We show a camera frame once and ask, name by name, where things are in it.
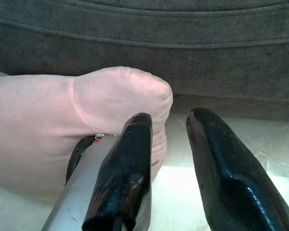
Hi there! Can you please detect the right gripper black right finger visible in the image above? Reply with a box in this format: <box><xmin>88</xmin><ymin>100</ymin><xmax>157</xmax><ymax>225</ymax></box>
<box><xmin>185</xmin><ymin>107</ymin><xmax>289</xmax><ymax>231</ymax></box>

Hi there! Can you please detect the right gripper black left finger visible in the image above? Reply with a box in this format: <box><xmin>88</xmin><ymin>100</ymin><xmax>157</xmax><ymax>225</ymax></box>
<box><xmin>82</xmin><ymin>112</ymin><xmax>153</xmax><ymax>231</ymax></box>

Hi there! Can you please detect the pink cat face pillow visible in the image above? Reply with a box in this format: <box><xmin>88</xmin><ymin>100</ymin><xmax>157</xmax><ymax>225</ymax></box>
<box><xmin>0</xmin><ymin>65</ymin><xmax>173</xmax><ymax>200</ymax></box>

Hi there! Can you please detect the dark grey fabric sofa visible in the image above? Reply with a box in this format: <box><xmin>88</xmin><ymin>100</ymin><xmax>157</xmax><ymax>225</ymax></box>
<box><xmin>0</xmin><ymin>0</ymin><xmax>289</xmax><ymax>122</ymax></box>

